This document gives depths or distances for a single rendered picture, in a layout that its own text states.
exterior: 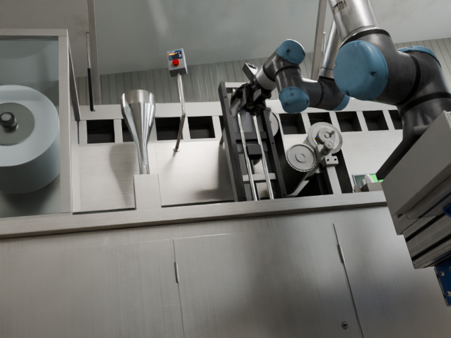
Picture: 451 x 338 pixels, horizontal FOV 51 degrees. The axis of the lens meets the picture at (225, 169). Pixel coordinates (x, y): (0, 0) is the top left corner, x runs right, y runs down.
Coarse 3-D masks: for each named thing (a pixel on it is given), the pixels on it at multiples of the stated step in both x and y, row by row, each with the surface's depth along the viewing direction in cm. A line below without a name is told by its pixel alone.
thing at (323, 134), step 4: (324, 128) 188; (328, 128) 188; (320, 132) 187; (324, 132) 187; (328, 132) 188; (320, 136) 186; (324, 136) 187; (328, 136) 187; (332, 136) 187; (320, 140) 186; (324, 140) 185; (332, 140) 186
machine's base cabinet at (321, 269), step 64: (0, 256) 121; (64, 256) 124; (128, 256) 127; (192, 256) 130; (256, 256) 134; (320, 256) 138; (384, 256) 142; (0, 320) 114; (64, 320) 117; (128, 320) 120; (192, 320) 123; (256, 320) 126; (320, 320) 130; (384, 320) 133; (448, 320) 137
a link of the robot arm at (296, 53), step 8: (288, 40) 127; (280, 48) 127; (288, 48) 125; (296, 48) 127; (272, 56) 130; (280, 56) 127; (288, 56) 126; (296, 56) 126; (304, 56) 127; (264, 64) 133; (272, 64) 130; (280, 64) 127; (288, 64) 126; (296, 64) 127; (264, 72) 133; (272, 72) 131; (272, 80) 133
